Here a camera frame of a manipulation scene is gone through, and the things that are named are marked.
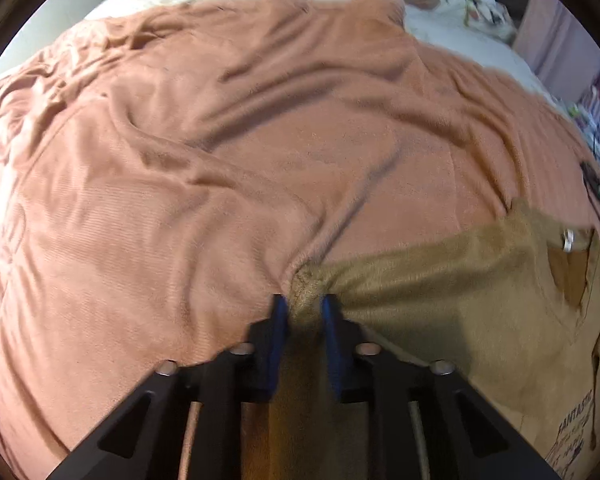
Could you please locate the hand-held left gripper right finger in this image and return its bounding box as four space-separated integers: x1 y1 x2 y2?
320 294 563 480

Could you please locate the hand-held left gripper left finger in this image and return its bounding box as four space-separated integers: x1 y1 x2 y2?
45 294 290 480

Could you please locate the olive printed t-shirt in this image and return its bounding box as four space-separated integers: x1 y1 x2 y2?
242 199 600 480

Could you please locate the orange-brown blanket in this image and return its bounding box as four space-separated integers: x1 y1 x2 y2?
0 0 600 471

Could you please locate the clutter on nightstand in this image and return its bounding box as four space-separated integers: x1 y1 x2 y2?
564 102 600 161

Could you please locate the black cable with small device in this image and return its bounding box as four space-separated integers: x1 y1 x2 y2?
577 125 600 236

